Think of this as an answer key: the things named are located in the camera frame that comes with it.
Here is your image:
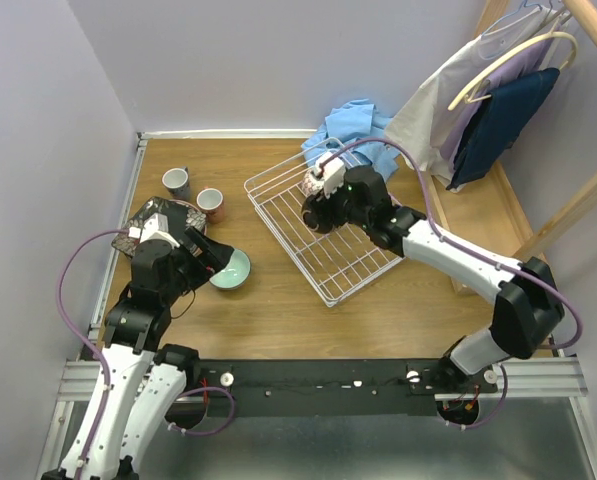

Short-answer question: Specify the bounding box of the light green ribbed bowl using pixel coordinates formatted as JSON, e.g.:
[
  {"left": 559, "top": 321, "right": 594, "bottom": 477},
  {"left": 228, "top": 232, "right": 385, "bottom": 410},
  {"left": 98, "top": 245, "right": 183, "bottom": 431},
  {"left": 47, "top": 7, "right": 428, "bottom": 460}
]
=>
[{"left": 210, "top": 249, "right": 251, "bottom": 290}]

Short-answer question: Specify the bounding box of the black square plate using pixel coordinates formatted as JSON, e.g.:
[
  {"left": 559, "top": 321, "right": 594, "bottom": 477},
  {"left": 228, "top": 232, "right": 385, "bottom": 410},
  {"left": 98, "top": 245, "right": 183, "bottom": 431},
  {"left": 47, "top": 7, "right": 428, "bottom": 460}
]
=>
[{"left": 123, "top": 196, "right": 207, "bottom": 254}]

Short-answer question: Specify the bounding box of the dark brown bowl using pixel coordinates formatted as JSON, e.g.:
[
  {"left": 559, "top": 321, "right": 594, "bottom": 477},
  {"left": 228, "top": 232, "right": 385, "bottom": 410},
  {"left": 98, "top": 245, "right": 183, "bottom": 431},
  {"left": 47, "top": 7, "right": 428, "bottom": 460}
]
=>
[{"left": 301, "top": 195, "right": 337, "bottom": 234}]

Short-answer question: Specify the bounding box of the red white patterned bowl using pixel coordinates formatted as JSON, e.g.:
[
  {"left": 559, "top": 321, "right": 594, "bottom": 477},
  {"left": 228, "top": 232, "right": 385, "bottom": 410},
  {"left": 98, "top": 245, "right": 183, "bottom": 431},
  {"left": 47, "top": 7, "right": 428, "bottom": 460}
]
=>
[{"left": 299, "top": 169, "right": 324, "bottom": 197}]

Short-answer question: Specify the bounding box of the pink mug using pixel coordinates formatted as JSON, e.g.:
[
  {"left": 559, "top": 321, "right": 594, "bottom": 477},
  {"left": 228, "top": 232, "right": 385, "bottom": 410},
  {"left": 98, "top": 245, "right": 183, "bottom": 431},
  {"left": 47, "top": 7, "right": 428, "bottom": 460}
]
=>
[{"left": 196, "top": 188, "right": 225, "bottom": 224}]

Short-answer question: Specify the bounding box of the grey mug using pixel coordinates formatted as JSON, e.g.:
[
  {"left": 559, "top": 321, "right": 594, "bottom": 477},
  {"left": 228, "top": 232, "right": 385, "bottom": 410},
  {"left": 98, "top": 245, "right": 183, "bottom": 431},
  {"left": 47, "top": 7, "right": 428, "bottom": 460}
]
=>
[{"left": 162, "top": 167, "right": 191, "bottom": 201}]

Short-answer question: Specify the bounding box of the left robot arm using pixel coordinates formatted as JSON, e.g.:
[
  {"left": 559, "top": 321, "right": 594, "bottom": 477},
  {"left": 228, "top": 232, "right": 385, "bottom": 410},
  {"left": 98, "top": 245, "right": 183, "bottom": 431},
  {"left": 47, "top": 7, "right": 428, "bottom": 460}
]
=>
[{"left": 42, "top": 227, "right": 236, "bottom": 479}]

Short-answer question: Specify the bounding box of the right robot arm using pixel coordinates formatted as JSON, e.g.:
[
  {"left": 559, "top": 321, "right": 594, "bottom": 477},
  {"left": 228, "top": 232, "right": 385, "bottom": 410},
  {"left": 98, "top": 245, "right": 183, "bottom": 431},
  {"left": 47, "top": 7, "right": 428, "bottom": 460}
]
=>
[{"left": 301, "top": 160, "right": 564, "bottom": 392}]

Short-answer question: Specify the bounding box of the wooden clothes rack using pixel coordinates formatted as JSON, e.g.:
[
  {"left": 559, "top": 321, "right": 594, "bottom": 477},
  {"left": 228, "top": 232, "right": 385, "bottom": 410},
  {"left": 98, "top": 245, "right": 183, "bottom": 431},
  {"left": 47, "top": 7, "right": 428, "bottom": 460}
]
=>
[{"left": 426, "top": 1, "right": 597, "bottom": 283}]

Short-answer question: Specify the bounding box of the light blue cloth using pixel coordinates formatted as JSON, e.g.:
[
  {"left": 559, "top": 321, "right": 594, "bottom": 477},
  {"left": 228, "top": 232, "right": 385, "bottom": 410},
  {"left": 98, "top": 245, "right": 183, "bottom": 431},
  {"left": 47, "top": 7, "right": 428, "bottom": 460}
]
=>
[{"left": 301, "top": 99, "right": 399, "bottom": 181}]

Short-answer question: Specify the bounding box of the white t-shirt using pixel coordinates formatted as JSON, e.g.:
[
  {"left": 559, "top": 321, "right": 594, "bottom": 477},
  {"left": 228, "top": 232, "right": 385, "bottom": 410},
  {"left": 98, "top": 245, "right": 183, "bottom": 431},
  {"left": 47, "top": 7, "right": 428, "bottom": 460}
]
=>
[{"left": 385, "top": 36, "right": 550, "bottom": 186}]

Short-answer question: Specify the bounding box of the navy blue garment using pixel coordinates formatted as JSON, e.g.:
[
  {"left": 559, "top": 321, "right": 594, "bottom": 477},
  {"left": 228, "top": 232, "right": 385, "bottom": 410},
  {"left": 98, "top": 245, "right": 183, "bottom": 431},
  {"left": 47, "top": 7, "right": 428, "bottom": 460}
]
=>
[{"left": 447, "top": 68, "right": 560, "bottom": 190}]

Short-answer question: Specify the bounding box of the cream clothes hanger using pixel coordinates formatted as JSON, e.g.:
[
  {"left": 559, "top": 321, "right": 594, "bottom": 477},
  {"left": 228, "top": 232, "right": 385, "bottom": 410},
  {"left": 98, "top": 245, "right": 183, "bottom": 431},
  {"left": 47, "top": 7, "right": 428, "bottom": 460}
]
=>
[{"left": 447, "top": 30, "right": 579, "bottom": 112}]

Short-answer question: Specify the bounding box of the lavender shirt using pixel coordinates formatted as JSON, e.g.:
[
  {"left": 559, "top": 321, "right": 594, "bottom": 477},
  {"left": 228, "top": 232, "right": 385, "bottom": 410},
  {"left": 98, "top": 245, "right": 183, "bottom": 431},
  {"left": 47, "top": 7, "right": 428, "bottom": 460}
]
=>
[{"left": 440, "top": 34, "right": 559, "bottom": 164}]

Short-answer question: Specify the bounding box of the grey clothes hanger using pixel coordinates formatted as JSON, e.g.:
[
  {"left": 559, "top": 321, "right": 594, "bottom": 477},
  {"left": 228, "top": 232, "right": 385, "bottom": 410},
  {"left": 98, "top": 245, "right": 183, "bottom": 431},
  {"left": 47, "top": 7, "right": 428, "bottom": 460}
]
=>
[{"left": 533, "top": 1, "right": 572, "bottom": 36}]

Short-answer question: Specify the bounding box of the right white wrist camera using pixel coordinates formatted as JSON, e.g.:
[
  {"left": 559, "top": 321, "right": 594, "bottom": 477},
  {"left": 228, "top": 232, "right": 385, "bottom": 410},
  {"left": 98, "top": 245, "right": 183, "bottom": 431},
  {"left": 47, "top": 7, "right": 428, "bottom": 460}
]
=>
[{"left": 312, "top": 151, "right": 347, "bottom": 198}]

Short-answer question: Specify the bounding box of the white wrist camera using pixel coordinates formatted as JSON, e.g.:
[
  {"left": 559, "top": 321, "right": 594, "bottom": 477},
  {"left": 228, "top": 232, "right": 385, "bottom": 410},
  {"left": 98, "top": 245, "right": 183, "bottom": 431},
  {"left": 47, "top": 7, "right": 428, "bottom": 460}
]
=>
[
  {"left": 312, "top": 151, "right": 347, "bottom": 198},
  {"left": 128, "top": 213, "right": 180, "bottom": 248}
]

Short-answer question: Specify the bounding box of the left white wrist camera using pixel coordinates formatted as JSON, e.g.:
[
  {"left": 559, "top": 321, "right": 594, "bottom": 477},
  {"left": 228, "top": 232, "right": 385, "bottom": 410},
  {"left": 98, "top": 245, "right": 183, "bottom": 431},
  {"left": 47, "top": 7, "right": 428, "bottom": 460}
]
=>
[{"left": 128, "top": 213, "right": 180, "bottom": 248}]

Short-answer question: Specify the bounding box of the white wire dish rack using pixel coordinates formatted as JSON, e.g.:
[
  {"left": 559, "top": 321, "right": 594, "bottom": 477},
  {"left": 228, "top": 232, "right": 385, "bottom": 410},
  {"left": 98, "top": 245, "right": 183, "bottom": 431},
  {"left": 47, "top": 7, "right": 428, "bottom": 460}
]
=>
[{"left": 244, "top": 138, "right": 403, "bottom": 307}]

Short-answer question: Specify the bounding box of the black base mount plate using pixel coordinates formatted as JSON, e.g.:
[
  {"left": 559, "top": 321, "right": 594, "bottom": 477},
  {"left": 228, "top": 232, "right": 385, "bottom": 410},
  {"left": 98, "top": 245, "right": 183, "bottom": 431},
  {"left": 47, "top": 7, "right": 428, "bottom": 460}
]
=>
[{"left": 195, "top": 359, "right": 498, "bottom": 418}]

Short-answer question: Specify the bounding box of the blue wire hanger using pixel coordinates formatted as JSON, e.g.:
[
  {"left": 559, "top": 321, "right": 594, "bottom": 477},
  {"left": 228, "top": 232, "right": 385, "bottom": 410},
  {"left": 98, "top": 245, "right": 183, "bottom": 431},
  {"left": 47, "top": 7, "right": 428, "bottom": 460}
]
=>
[{"left": 477, "top": 1, "right": 552, "bottom": 61}]

